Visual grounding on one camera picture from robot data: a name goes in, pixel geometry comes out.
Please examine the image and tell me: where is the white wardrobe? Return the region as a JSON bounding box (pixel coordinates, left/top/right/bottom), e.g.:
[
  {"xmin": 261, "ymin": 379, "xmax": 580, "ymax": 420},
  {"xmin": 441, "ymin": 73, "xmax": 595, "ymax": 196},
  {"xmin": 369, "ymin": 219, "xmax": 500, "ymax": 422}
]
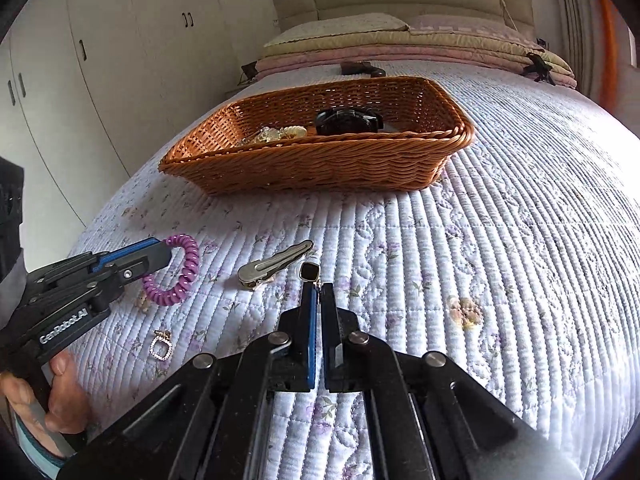
[{"xmin": 0, "ymin": 0, "xmax": 281, "ymax": 272}]

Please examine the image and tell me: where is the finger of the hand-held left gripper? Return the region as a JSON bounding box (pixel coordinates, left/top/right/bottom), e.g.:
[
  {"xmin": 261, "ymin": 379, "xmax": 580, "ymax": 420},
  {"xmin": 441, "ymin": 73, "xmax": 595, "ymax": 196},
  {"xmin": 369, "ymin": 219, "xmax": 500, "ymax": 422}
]
[
  {"xmin": 75, "ymin": 238, "xmax": 166, "ymax": 266},
  {"xmin": 107, "ymin": 244, "xmax": 174, "ymax": 287}
]

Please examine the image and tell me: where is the folded blankets stack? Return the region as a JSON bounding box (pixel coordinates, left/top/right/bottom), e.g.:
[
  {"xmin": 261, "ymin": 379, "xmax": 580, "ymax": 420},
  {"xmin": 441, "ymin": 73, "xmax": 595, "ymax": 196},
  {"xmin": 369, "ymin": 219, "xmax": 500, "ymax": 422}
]
[{"xmin": 252, "ymin": 48, "xmax": 579, "ymax": 90}]

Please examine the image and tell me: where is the grey curtain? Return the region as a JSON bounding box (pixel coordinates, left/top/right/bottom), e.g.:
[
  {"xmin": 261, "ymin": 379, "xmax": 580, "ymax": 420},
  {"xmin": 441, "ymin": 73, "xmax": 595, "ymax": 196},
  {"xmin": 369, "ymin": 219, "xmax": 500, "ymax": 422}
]
[{"xmin": 550, "ymin": 0, "xmax": 609, "ymax": 102}]

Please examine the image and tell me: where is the silver hair clip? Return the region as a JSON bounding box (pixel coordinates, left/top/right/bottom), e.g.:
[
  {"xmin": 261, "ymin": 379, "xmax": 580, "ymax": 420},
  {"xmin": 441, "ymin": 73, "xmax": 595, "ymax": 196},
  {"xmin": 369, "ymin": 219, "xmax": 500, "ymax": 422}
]
[{"xmin": 237, "ymin": 239, "xmax": 315, "ymax": 290}]

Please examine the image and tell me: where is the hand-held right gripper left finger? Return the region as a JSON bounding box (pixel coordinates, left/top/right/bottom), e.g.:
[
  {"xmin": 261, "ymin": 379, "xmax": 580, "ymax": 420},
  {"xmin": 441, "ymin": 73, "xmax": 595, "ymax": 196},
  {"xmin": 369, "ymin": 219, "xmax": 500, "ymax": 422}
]
[{"xmin": 60, "ymin": 283, "xmax": 319, "ymax": 480}]

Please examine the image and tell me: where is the black square earring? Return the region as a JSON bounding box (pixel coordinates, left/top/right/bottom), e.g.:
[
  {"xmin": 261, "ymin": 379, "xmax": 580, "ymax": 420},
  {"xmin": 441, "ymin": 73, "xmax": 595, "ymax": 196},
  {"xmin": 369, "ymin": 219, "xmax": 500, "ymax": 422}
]
[{"xmin": 298, "ymin": 262, "xmax": 322, "ymax": 292}]

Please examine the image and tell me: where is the person's left hand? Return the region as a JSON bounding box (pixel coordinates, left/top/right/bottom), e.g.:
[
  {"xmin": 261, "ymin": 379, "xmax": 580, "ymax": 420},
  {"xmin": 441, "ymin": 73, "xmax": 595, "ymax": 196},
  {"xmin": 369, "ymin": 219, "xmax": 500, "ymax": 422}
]
[{"xmin": 0, "ymin": 349, "xmax": 92, "ymax": 434}]

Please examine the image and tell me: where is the orange curtain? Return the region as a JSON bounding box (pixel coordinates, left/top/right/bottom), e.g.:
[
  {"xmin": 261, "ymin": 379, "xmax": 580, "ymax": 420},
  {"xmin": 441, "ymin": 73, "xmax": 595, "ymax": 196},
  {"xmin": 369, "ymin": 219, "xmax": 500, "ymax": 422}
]
[{"xmin": 597, "ymin": 0, "xmax": 631, "ymax": 112}]

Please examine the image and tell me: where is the black tripod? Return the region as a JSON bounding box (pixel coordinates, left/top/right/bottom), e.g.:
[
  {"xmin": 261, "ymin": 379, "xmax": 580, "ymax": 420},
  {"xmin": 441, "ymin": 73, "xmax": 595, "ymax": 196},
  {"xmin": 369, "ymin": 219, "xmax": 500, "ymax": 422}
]
[{"xmin": 523, "ymin": 52, "xmax": 556, "ymax": 86}]

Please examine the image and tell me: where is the person's left forearm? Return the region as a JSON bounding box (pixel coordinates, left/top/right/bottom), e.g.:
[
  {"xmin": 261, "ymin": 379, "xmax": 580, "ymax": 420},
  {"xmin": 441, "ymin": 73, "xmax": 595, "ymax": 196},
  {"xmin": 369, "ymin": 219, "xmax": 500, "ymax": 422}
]
[{"xmin": 0, "ymin": 407, "xmax": 68, "ymax": 479}]

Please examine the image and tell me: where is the crystal bead bracelet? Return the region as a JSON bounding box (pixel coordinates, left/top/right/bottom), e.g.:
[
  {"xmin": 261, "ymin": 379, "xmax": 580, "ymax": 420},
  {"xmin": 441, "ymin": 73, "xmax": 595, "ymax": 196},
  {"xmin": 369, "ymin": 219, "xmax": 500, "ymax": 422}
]
[{"xmin": 237, "ymin": 127, "xmax": 284, "ymax": 147}]

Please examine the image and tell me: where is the pink pillow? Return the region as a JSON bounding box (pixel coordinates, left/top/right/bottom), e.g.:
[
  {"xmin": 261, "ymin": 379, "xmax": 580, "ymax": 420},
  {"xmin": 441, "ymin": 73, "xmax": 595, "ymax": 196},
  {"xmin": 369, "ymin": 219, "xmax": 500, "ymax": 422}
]
[{"xmin": 407, "ymin": 13, "xmax": 521, "ymax": 37}]

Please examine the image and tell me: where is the purple spiral hair tie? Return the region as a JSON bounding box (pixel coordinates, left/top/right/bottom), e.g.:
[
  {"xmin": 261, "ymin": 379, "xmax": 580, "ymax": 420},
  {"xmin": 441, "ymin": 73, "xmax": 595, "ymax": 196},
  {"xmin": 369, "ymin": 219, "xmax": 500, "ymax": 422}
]
[{"xmin": 141, "ymin": 233, "xmax": 201, "ymax": 306}]

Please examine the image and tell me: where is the floral quilted bedspread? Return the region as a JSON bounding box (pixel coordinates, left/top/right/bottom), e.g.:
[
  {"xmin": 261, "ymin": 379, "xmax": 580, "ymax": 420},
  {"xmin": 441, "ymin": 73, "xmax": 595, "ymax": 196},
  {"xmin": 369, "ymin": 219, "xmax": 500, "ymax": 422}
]
[{"xmin": 67, "ymin": 59, "xmax": 640, "ymax": 480}]

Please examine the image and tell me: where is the folded beige blanket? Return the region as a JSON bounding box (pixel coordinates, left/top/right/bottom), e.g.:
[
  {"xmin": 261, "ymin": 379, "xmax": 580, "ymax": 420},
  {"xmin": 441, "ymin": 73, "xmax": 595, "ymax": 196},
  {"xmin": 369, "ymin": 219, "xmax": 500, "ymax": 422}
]
[{"xmin": 262, "ymin": 32, "xmax": 571, "ymax": 74}]

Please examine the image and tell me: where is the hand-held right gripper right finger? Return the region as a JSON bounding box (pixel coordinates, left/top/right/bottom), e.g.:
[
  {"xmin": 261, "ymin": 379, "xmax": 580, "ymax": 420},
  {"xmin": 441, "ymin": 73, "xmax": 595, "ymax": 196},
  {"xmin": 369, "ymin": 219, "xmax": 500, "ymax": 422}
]
[{"xmin": 321, "ymin": 283, "xmax": 582, "ymax": 480}]

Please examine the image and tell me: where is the black object on bed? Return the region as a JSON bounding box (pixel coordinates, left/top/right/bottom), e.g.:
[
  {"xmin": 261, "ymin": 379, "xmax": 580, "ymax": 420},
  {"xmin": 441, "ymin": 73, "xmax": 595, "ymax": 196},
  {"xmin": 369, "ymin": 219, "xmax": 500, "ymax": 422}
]
[{"xmin": 339, "ymin": 61, "xmax": 386, "ymax": 79}]

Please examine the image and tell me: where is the brown wicker basket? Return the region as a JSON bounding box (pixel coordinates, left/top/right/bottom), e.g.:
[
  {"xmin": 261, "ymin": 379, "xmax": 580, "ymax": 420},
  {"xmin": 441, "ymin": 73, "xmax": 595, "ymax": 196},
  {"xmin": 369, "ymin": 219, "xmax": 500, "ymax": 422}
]
[{"xmin": 159, "ymin": 75, "xmax": 476, "ymax": 196}]

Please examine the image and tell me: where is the black wrist watch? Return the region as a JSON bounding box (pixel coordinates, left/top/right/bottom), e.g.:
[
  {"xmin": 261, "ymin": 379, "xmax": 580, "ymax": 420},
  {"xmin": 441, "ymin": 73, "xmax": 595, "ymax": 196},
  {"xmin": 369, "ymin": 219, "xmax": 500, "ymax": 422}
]
[{"xmin": 314, "ymin": 107, "xmax": 385, "ymax": 136}]

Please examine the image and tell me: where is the gold earring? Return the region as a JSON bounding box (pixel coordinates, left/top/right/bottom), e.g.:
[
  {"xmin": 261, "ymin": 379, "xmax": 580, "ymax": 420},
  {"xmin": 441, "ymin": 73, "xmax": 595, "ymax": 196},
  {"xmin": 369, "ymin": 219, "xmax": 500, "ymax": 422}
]
[{"xmin": 149, "ymin": 329, "xmax": 174, "ymax": 361}]

